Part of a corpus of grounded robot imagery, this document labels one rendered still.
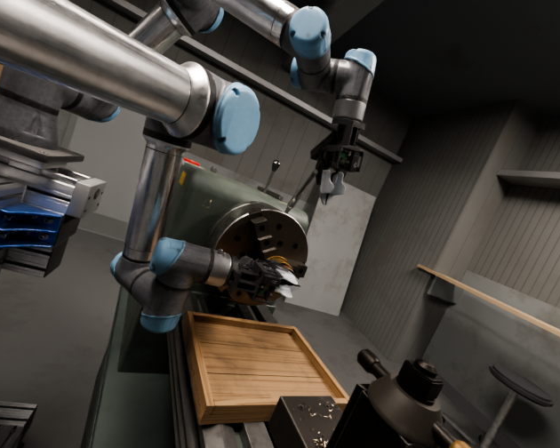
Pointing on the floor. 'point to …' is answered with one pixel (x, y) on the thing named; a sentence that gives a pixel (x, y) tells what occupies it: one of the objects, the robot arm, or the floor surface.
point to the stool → (519, 386)
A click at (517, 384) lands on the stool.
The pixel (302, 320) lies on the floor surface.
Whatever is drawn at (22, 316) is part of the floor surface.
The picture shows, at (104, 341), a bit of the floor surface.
